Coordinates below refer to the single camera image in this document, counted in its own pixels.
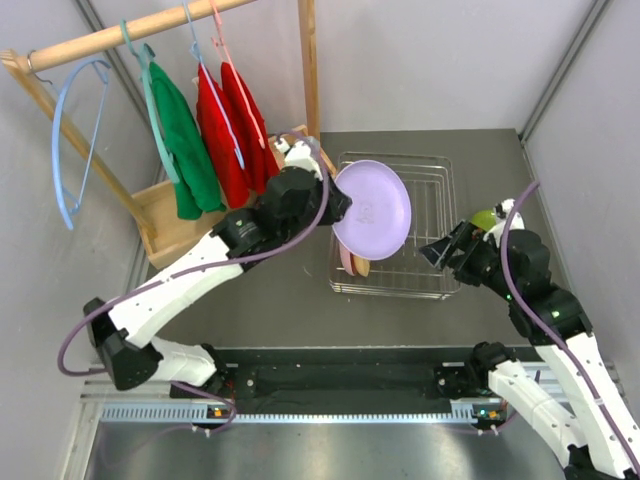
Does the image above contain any metal wire dish rack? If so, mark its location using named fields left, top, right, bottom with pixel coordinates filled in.
left=329, top=152, right=460, bottom=300

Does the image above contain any red shirt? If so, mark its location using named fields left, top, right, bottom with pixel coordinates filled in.
left=220, top=63, right=279, bottom=195
left=196, top=65, right=250, bottom=209

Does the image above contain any light blue empty hanger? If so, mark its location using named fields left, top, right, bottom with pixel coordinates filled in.
left=50, top=57, right=114, bottom=231

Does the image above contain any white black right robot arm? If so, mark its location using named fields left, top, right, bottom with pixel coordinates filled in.
left=419, top=221, right=639, bottom=479

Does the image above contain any red shirt left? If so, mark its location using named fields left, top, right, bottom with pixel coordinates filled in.
left=196, top=65, right=250, bottom=209

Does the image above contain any pink hanger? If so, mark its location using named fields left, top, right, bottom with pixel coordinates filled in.
left=208, top=0, right=266, bottom=150

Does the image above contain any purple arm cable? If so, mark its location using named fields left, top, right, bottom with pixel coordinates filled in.
left=469, top=180, right=640, bottom=476
left=56, top=130, right=331, bottom=434

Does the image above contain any pink plastic plate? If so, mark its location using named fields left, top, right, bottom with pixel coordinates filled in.
left=339, top=244, right=358, bottom=277

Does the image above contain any green plate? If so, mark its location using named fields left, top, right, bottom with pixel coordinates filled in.
left=470, top=209, right=497, bottom=231

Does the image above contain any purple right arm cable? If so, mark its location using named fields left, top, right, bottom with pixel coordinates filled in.
left=469, top=180, right=640, bottom=476

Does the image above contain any wooden clothes rack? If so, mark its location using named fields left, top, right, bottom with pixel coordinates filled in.
left=0, top=0, right=337, bottom=270

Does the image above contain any yellow plastic plate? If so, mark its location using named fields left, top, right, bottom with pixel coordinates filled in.
left=351, top=254, right=370, bottom=277

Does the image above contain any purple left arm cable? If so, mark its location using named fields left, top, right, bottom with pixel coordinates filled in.
left=56, top=130, right=331, bottom=434

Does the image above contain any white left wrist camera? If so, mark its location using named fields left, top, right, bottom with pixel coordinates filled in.
left=272, top=136, right=322, bottom=180

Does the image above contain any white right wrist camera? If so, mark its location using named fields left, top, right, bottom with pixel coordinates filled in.
left=487, top=198, right=525, bottom=240

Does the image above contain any red shirt right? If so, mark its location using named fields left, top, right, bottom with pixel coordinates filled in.
left=220, top=63, right=279, bottom=195

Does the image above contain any purple plastic plate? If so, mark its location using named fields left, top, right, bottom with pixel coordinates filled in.
left=333, top=159, right=412, bottom=261

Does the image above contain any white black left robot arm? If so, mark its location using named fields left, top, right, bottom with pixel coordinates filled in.
left=84, top=167, right=352, bottom=397

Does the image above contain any green shirt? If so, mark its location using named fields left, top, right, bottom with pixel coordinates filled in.
left=149, top=62, right=226, bottom=220

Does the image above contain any teal hanger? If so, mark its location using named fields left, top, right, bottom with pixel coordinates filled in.
left=119, top=20, right=180, bottom=184

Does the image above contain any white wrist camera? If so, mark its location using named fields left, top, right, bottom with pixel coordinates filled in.
left=272, top=136, right=322, bottom=180
left=487, top=198, right=525, bottom=240

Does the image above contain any grey slotted cable duct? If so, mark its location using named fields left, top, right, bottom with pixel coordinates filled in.
left=99, top=402, right=509, bottom=424

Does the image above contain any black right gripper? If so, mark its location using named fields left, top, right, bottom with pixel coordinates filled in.
left=417, top=219, right=517, bottom=299

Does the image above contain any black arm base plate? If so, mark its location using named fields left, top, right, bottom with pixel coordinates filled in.
left=202, top=362, right=491, bottom=401

